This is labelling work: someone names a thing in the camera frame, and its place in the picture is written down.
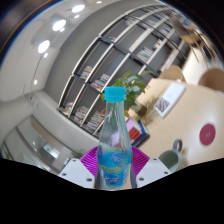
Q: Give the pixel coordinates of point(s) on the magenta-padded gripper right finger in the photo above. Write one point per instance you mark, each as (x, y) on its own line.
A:
(152, 170)

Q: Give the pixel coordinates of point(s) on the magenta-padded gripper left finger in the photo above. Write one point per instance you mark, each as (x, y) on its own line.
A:
(75, 172)

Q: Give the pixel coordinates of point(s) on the clear bottle with blue cap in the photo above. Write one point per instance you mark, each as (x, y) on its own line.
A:
(114, 160)

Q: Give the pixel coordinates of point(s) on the green mug with oval pattern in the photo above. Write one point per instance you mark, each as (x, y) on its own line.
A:
(170, 160)

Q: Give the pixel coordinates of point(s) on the red book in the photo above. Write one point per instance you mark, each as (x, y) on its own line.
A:
(135, 133)

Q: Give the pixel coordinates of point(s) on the pink book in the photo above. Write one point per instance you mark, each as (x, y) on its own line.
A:
(129, 123)

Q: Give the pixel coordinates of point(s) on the flat round red coaster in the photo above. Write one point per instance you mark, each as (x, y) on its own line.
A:
(207, 134)

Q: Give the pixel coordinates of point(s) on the white magazine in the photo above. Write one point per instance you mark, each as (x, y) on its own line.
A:
(170, 100)

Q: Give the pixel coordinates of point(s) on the green potted plant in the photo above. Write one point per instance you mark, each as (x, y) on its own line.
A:
(131, 85)

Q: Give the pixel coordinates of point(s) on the round-backed wooden chair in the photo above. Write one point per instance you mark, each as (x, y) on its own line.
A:
(211, 80)
(172, 73)

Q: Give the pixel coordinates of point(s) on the grey bookshelf unit with books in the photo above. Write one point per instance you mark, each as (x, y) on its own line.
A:
(100, 70)

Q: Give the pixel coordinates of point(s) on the group of ceiling lights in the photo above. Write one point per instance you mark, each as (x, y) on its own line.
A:
(59, 25)

